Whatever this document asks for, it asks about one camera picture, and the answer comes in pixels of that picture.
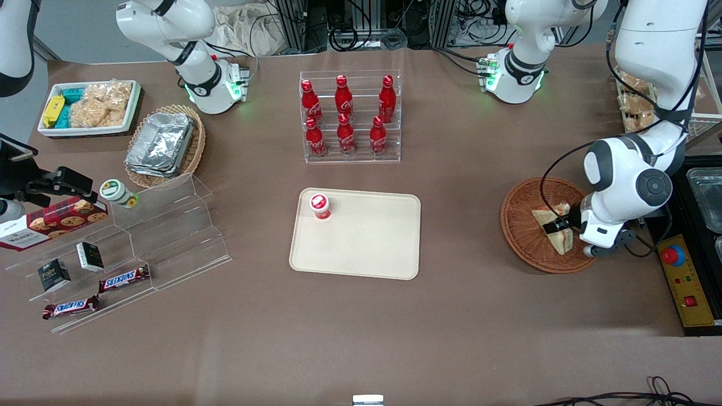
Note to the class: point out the bagged cracker snack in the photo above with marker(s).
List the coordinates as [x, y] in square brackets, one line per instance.
[634, 103]
[640, 121]
[634, 83]

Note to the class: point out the black appliance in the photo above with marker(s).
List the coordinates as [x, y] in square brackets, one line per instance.
[699, 163]

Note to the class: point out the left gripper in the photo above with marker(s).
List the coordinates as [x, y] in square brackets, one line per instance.
[573, 219]

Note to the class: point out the yellow control box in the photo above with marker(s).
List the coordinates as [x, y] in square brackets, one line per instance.
[688, 293]

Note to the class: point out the light wicker basket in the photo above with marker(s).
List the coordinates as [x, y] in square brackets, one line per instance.
[197, 146]

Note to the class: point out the yellow snack pack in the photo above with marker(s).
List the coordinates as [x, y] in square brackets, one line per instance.
[53, 110]

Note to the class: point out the white rectangular snack bin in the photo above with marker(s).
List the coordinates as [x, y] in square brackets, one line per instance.
[51, 131]

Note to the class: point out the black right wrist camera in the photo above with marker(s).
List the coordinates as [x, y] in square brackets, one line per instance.
[70, 181]

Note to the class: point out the red emergency stop button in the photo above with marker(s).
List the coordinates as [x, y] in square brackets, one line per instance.
[671, 255]

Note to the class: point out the teal snack pack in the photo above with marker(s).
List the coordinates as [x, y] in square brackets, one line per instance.
[65, 117]
[73, 95]

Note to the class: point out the small black carton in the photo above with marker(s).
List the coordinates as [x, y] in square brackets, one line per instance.
[90, 256]
[54, 276]

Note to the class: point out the clear rice cracker bag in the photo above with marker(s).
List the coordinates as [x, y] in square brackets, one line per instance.
[93, 115]
[113, 93]

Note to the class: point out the red tartan cookie box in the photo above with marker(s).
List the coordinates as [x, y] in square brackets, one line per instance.
[51, 223]

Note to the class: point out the stacked foil trays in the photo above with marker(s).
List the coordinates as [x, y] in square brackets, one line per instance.
[161, 144]

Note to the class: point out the beige plastic tray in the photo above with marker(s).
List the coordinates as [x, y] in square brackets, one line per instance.
[366, 237]

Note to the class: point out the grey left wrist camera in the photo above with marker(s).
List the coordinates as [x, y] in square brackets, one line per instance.
[620, 241]

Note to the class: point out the snickers bar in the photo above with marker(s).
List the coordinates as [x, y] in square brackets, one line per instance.
[70, 307]
[124, 278]

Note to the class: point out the brown wicker basket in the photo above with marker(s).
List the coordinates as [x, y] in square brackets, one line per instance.
[522, 225]

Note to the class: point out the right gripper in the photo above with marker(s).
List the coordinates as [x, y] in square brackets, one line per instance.
[17, 176]

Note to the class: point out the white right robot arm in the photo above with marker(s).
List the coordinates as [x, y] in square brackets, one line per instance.
[169, 28]

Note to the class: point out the clear acrylic step shelf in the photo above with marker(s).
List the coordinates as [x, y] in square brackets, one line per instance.
[180, 237]

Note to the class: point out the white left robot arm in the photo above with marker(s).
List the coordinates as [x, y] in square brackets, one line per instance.
[648, 56]

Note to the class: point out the steel pan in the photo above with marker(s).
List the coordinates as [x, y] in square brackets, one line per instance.
[708, 197]

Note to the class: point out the red lidded cup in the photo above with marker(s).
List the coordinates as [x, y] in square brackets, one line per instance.
[320, 206]

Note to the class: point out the small white edge object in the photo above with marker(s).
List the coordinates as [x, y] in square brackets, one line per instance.
[368, 400]

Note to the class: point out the red cola bottle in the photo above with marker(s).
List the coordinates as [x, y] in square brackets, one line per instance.
[387, 100]
[309, 101]
[315, 140]
[343, 98]
[378, 137]
[346, 136]

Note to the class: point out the green lidded jar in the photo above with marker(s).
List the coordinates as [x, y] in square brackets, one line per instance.
[115, 192]

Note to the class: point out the triangular sandwich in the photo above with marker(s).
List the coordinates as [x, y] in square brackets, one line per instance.
[558, 242]

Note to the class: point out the clear acrylic bottle rack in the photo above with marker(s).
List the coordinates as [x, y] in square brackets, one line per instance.
[361, 84]

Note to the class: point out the beige cloth bag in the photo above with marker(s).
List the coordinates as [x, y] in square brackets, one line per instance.
[248, 31]

